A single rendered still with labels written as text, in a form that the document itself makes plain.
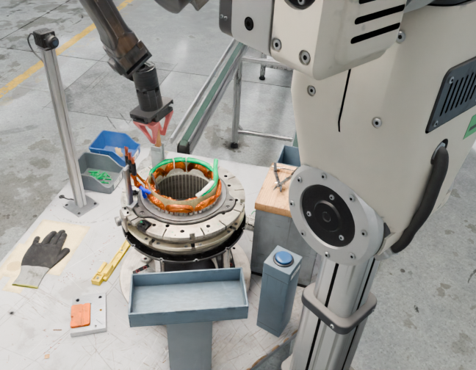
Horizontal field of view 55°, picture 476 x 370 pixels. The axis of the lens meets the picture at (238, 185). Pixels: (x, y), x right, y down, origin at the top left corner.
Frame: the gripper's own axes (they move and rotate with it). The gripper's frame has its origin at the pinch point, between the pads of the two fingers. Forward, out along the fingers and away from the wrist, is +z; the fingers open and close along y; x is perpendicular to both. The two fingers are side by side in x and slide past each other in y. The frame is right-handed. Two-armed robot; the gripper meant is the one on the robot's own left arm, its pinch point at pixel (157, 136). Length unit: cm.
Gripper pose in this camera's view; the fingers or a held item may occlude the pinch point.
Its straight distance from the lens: 121.8
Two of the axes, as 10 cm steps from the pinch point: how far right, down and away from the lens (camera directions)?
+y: -4.7, 5.9, -6.6
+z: 0.6, 7.7, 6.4
